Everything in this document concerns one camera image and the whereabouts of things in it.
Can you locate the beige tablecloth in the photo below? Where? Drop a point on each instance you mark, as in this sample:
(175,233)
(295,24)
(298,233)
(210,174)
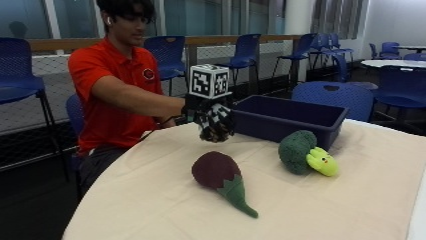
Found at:
(267,193)

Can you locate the white marker cube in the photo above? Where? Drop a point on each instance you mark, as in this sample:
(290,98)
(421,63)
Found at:
(210,81)

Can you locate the green broccoli soft toy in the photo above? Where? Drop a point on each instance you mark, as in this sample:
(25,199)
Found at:
(306,154)

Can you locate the purple eggplant soft toy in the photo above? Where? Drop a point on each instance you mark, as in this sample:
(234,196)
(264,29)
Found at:
(222,178)

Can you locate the the person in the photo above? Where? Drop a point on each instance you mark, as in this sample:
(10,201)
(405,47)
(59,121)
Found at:
(111,110)

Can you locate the dark blue plastic bin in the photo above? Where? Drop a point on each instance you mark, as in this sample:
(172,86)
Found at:
(284,120)

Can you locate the blue plastic chair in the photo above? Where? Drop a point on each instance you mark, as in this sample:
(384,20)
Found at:
(299,50)
(168,56)
(334,100)
(400,90)
(243,55)
(21,76)
(75,123)
(387,50)
(328,45)

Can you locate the white round table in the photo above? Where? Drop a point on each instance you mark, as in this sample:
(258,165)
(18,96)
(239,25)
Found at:
(411,48)
(395,63)

